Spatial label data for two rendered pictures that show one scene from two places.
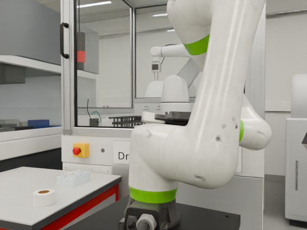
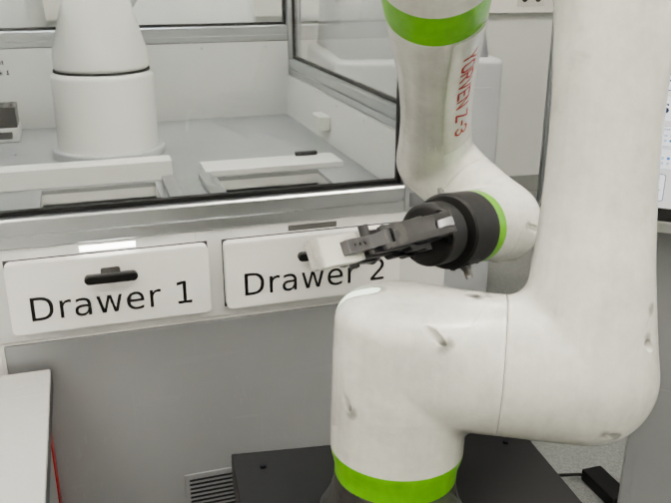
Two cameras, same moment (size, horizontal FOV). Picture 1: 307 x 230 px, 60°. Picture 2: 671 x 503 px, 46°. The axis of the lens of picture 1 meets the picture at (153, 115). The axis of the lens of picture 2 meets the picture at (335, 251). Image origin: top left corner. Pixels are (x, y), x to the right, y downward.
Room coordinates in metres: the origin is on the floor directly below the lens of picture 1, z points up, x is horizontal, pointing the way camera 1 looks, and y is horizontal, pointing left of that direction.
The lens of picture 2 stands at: (0.20, 0.45, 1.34)
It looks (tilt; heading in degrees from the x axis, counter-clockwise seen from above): 20 degrees down; 323
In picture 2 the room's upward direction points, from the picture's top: straight up
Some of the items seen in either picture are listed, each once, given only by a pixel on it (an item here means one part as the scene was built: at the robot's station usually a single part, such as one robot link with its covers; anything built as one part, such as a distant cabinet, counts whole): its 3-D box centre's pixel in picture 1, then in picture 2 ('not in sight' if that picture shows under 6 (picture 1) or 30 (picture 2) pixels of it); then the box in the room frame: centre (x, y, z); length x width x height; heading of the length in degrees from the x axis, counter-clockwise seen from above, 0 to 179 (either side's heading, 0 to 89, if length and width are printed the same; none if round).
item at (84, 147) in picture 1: (80, 149); not in sight; (1.37, 0.38, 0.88); 0.07 x 0.05 x 0.07; 71
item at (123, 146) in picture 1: (141, 153); (112, 287); (1.28, 0.06, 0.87); 0.29 x 0.02 x 0.11; 71
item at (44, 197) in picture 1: (44, 197); not in sight; (0.92, 0.38, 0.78); 0.07 x 0.07 x 0.04
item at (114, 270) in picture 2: not in sight; (111, 274); (1.25, 0.07, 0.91); 0.07 x 0.04 x 0.01; 71
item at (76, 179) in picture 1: (74, 178); not in sight; (1.17, 0.35, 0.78); 0.12 x 0.08 x 0.04; 159
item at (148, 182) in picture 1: (157, 160); (413, 384); (0.69, -0.01, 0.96); 0.16 x 0.13 x 0.19; 43
